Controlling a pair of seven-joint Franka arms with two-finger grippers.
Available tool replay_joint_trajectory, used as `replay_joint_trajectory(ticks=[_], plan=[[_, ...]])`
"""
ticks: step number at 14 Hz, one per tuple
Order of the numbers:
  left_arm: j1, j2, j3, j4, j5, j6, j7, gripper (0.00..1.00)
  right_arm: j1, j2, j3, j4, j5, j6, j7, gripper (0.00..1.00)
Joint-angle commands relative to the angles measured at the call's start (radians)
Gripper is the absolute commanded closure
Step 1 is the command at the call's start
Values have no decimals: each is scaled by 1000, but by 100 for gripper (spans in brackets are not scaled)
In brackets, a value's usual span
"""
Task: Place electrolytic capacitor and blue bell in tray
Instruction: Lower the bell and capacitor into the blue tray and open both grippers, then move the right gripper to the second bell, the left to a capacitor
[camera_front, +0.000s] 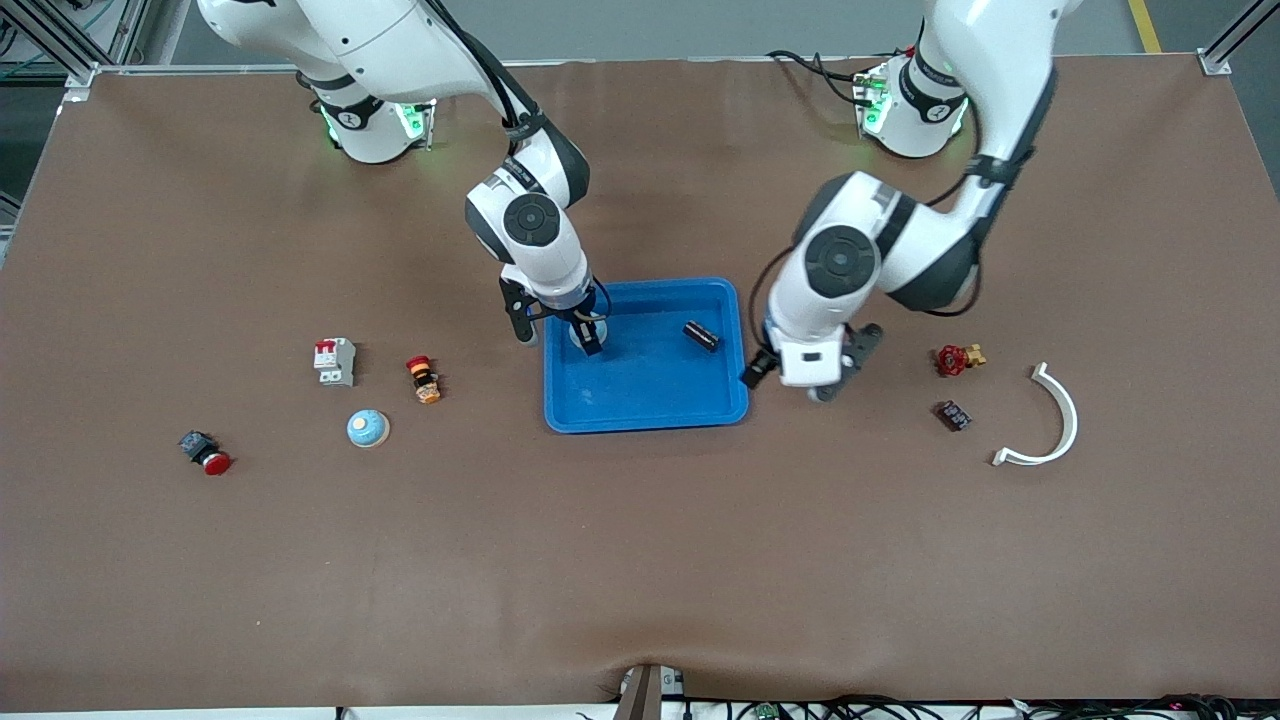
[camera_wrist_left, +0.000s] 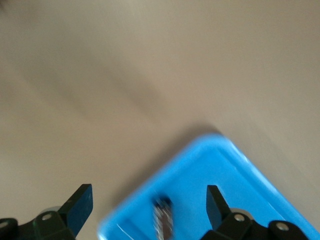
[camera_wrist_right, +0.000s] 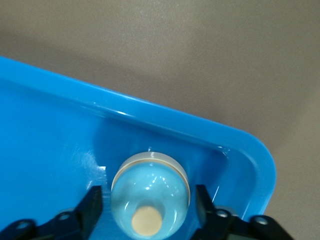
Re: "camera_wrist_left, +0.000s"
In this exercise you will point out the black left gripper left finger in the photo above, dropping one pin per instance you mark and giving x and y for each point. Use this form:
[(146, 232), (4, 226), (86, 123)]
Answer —
[(75, 210)]

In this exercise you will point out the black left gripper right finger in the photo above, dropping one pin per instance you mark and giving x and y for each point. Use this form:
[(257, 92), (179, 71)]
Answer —
[(225, 225)]

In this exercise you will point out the long dark electrolytic capacitor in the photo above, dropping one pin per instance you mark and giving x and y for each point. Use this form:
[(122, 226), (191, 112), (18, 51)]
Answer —
[(163, 217)]

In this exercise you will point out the blue plastic tray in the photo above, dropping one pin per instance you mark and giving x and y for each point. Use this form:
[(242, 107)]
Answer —
[(195, 175)]

